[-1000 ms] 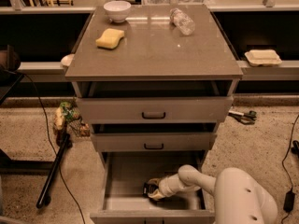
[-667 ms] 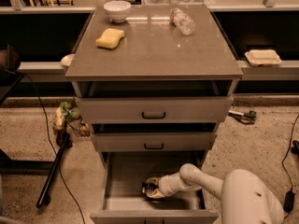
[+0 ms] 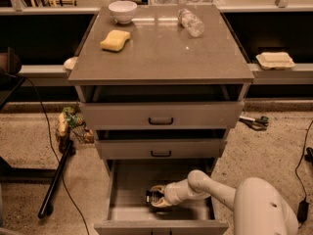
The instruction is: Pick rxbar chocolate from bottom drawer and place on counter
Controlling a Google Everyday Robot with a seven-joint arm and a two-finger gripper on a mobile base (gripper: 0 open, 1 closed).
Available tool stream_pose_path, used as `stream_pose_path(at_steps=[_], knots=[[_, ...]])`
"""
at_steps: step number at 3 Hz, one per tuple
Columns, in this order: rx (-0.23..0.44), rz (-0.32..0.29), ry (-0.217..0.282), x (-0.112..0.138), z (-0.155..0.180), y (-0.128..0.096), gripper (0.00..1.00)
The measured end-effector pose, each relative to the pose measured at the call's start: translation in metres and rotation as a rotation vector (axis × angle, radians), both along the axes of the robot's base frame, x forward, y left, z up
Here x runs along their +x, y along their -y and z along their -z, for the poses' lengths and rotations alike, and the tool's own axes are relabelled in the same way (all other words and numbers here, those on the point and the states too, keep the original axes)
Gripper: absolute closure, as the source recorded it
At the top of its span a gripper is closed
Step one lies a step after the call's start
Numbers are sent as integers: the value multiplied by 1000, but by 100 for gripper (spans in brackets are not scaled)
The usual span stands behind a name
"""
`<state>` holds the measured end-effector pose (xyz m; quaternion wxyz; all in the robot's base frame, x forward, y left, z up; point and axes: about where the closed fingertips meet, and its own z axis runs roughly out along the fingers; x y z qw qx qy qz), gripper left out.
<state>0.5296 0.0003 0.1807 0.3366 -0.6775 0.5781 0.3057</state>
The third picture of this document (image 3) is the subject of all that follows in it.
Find grey drawer cabinet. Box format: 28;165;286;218
67;4;255;235

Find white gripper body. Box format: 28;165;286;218
163;180;190;206

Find clear plastic bottle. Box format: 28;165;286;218
178;9;204;37

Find middle grey drawer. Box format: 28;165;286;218
95;139;227;160

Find wire basket with snacks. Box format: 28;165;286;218
56;107;94;144

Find grey drawer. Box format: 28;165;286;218
95;139;227;160
94;159;228;235
79;102;244;130

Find white foam takeout container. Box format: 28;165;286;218
256;52;295;70

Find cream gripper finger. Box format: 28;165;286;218
150;185;166;194
151;198;171;208

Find yellow sponge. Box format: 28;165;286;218
100;29;130;52

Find bottom grey drawer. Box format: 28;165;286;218
94;159;228;235

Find black cable on left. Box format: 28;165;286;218
19;75;91;235

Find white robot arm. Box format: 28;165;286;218
146;169;298;235

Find top grey drawer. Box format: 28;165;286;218
79;102;244;130

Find white ceramic bowl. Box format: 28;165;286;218
109;1;137;24

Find dark rxbar chocolate bar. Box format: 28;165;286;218
146;190;163;206

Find white round plate edge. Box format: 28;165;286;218
64;57;77;71

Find black power adapter with cable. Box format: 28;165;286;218
294;120;313;228

